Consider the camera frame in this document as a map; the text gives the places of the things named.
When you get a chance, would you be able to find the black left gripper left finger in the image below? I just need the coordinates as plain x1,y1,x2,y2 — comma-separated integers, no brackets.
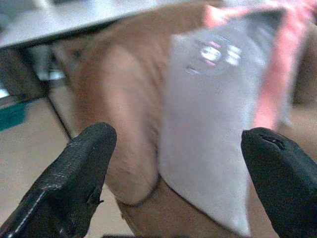
0,122,117,238

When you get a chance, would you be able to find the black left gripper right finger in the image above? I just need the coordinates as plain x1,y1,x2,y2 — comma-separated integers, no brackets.
241,126,317,238

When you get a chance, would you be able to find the brown sofa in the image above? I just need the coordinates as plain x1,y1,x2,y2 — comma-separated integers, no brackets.
52,0,317,238

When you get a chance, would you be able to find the teal mat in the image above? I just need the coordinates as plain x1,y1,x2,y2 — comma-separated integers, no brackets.
0,102,28,131

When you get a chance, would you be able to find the white table with black frame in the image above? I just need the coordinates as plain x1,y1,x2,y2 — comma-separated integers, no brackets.
0,0,225,139

